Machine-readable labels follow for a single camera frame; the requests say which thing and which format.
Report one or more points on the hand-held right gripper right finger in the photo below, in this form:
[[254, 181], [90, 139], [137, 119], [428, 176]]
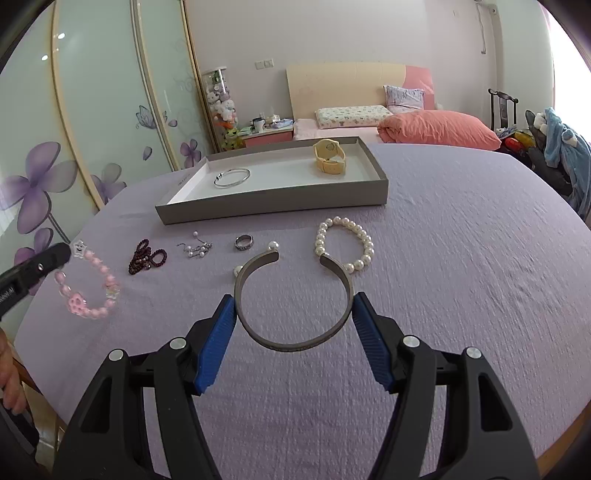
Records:
[[374, 341]]

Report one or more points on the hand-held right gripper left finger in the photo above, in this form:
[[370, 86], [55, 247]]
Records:
[[217, 341]]

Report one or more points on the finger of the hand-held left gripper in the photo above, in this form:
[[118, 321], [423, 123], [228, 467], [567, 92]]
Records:
[[46, 261]]

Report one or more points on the grey cardboard tray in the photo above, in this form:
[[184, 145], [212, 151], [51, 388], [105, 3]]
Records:
[[277, 184]]

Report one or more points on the person's left hand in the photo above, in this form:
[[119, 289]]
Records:
[[9, 374]]

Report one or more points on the purple tablecloth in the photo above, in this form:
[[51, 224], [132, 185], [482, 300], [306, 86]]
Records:
[[461, 277]]

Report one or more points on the silver bangle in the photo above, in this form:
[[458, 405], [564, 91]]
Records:
[[219, 178]]

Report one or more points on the floral sliding door wardrobe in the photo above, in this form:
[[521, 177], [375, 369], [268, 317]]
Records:
[[92, 92]]

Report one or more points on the yellow wristwatch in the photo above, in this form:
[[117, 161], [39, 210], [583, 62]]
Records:
[[330, 164]]

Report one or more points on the pink and beige nightstand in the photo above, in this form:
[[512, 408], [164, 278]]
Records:
[[272, 137]]

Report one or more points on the white mug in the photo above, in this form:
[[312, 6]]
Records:
[[258, 124]]

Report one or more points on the folded orange duvet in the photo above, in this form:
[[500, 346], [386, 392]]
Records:
[[438, 129]]

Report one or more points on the patterned white pillow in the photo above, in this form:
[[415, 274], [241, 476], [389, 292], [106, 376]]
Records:
[[351, 115]]

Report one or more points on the blue cloth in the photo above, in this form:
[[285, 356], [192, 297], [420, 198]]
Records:
[[282, 123]]

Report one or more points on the clear tube of plush toys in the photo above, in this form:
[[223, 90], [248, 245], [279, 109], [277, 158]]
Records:
[[224, 108]]

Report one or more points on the pile of colourful clothes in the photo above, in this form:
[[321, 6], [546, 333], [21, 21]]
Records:
[[515, 141]]

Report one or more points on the purple floral pillow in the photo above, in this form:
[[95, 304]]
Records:
[[404, 98]]

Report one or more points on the dark grey chair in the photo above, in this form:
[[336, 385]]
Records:
[[535, 152]]

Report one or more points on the dark wooden chair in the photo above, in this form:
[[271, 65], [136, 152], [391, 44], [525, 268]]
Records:
[[496, 110]]

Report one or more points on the bed with beige headboard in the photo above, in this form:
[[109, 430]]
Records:
[[323, 83]]

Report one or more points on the blue plush garment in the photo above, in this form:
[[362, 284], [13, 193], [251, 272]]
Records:
[[561, 138]]

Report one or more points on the white air conditioner pipe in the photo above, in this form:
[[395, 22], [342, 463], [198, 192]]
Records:
[[482, 27]]

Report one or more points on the white wall socket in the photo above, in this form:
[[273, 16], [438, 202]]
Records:
[[264, 64]]

